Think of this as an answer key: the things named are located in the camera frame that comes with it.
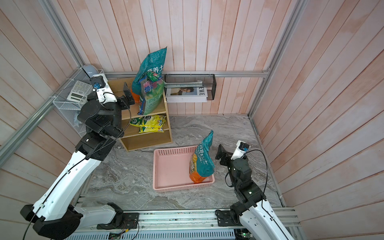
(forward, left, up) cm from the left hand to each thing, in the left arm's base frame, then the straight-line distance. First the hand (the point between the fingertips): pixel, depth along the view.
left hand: (115, 87), depth 56 cm
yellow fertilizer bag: (+6, -2, -33) cm, 34 cm away
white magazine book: (+29, -27, -25) cm, 47 cm away
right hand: (-7, -48, -29) cm, 56 cm away
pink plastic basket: (-9, -17, -54) cm, 58 cm away
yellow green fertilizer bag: (+10, -7, -31) cm, 33 cm away
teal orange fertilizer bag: (-15, -35, -35) cm, 52 cm away
